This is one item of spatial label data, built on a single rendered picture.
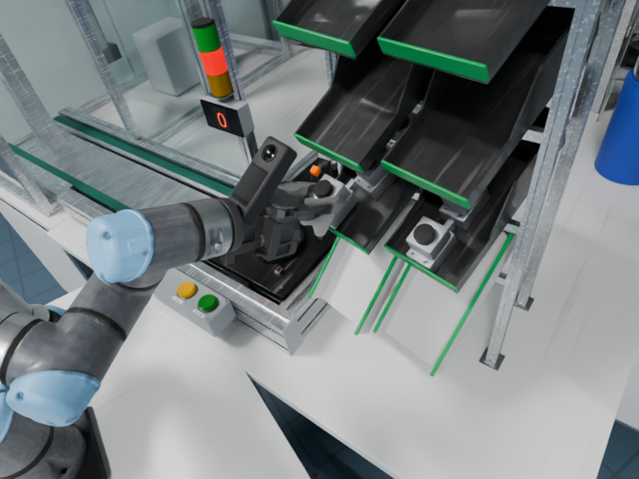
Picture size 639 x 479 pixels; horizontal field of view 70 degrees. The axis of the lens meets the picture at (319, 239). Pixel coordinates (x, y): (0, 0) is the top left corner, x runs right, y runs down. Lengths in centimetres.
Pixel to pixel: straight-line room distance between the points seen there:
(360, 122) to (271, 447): 62
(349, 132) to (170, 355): 68
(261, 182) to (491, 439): 63
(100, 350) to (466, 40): 51
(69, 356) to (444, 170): 48
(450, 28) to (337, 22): 14
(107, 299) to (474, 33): 49
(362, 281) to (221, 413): 39
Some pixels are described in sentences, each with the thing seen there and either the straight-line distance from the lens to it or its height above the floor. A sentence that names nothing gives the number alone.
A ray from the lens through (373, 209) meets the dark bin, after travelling 77.
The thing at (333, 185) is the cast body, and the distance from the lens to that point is 71.
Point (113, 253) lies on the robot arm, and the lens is 51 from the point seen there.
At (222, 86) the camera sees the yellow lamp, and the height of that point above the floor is 128.
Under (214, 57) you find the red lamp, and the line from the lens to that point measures 106.
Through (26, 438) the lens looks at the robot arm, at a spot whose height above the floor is 103.
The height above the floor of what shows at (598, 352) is 86.
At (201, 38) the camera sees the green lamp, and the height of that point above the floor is 139.
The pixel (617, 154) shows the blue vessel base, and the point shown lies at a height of 95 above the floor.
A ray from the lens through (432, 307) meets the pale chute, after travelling 84.
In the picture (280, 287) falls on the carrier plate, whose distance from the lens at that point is 100.
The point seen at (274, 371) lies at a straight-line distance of 102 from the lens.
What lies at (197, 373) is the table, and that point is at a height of 86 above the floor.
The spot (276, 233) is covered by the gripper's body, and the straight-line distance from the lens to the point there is 62.
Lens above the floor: 173
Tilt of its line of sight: 44 degrees down
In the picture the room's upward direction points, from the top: 10 degrees counter-clockwise
